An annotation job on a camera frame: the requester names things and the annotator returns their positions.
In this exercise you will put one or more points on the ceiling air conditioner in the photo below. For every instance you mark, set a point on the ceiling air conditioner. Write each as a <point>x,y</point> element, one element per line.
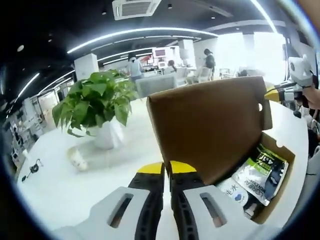
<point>135,8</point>

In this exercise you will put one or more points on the green and black pouch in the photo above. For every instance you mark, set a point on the green and black pouch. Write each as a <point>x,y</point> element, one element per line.
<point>265,172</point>

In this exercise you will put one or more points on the person's right hand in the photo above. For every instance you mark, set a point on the person's right hand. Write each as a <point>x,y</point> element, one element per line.
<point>312,95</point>

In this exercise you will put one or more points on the white paper cup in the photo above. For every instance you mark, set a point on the white paper cup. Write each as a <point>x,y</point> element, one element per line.
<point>78,160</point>

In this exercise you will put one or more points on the green potted plant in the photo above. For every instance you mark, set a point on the green potted plant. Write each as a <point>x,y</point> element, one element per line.
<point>95,100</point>

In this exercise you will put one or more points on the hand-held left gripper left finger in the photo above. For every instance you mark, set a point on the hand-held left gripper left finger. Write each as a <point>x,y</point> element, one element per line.
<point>150,200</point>

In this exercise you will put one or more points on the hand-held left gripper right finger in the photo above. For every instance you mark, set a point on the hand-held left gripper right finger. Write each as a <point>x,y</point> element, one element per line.
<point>185,200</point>

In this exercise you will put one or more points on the brown cardboard shoe box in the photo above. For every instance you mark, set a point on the brown cardboard shoe box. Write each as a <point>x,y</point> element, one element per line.
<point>200,125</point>

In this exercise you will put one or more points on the blue wet wipes pack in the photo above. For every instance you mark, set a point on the blue wet wipes pack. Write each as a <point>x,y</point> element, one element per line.
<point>232,192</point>

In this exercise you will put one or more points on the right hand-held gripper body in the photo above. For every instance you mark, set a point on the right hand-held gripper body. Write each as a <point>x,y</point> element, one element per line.
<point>301,71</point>

